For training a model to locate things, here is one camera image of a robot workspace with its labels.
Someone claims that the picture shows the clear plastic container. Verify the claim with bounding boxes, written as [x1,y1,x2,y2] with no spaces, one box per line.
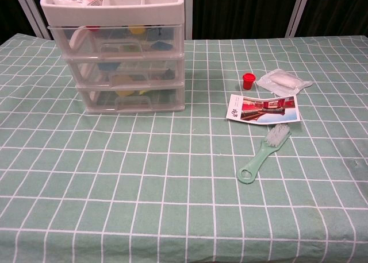
[47,24,184,59]
[76,83,186,114]
[64,55,185,88]

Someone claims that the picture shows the green checked tablecloth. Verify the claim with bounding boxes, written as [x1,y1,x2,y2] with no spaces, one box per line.
[0,33,368,263]

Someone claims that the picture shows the small red plastic cup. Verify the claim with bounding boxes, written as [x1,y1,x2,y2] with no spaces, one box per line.
[242,72,256,90]

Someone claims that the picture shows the green plastic brush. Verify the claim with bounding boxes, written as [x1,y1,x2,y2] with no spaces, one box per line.
[236,123,292,185]

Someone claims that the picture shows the red building postcard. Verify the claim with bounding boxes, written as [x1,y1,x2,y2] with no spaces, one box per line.
[225,93,301,125]

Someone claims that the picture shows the clear packet with white gauze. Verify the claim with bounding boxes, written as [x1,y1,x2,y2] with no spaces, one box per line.
[255,68,313,97]

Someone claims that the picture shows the white plastic drawer organizer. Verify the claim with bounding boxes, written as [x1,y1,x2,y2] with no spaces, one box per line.
[39,0,186,114]

